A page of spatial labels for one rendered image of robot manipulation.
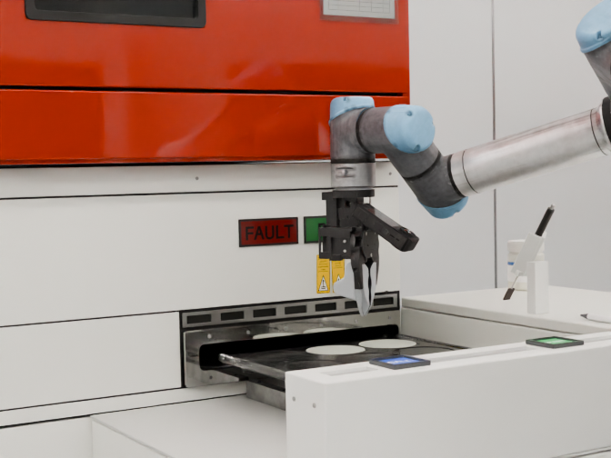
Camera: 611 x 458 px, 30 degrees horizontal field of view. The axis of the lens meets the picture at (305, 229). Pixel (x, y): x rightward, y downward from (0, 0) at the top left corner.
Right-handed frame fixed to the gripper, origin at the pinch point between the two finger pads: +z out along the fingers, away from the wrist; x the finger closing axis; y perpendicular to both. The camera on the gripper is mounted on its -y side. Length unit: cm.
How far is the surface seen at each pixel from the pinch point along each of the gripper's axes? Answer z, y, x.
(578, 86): -52, 19, -265
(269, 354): 7.2, 14.6, 7.9
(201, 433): 15.1, 13.7, 32.3
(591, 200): -9, 16, -270
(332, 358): 7.2, 2.8, 8.6
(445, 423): 8, -28, 43
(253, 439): 15.1, 4.9, 32.7
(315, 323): 4.0, 12.8, -6.9
